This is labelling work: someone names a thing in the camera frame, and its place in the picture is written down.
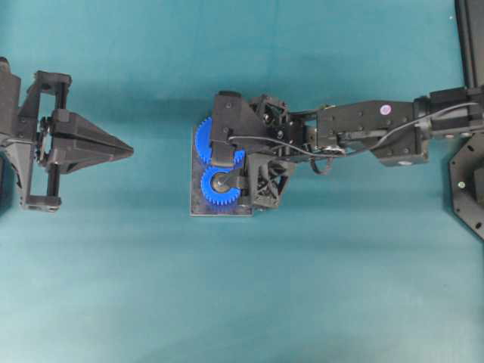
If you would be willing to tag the metal washer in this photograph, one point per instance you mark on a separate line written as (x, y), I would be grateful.
(222, 190)

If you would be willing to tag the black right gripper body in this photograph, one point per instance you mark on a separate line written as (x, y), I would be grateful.
(271, 157)

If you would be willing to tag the small blue plastic gear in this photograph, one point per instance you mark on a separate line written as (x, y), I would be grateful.
(219, 198)

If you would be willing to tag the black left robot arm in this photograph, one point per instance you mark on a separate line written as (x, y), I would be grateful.
(10, 104)

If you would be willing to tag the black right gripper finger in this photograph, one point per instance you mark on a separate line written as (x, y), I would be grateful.
(235, 181)

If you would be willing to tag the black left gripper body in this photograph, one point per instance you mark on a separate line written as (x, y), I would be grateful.
(32, 136)

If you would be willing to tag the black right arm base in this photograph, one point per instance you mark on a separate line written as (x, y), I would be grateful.
(466, 166)

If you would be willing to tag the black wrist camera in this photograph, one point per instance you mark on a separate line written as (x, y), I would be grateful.
(231, 116)

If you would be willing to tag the grey metal base plate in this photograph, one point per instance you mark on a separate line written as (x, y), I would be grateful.
(199, 206)

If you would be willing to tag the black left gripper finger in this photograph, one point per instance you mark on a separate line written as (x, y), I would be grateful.
(70, 158)
(72, 125)

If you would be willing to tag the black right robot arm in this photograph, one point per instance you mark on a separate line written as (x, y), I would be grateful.
(395, 132)

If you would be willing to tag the large blue plastic gear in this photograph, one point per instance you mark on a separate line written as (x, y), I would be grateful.
(204, 147)

